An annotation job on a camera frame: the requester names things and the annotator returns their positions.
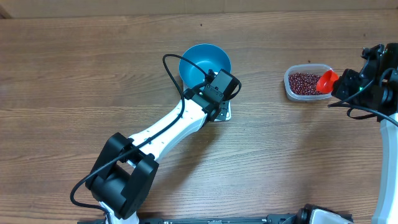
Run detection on red scoop with blue handle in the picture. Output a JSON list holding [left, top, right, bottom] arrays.
[[316, 70, 339, 94]]

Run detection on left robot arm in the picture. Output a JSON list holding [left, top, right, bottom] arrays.
[[85, 69, 242, 223]]

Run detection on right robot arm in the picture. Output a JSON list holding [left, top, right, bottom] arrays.
[[329, 43, 397, 224]]

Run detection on white digital kitchen scale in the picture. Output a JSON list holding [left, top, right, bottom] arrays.
[[183, 81, 232, 122]]

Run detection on blue metal bowl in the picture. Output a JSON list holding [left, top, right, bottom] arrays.
[[178, 44, 232, 90]]

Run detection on red beans in container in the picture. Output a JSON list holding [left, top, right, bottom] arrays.
[[288, 73, 322, 95]]

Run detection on clear plastic container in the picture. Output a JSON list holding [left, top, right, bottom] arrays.
[[284, 63, 332, 102]]

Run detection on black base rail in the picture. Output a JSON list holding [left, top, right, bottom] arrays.
[[77, 203, 354, 224]]

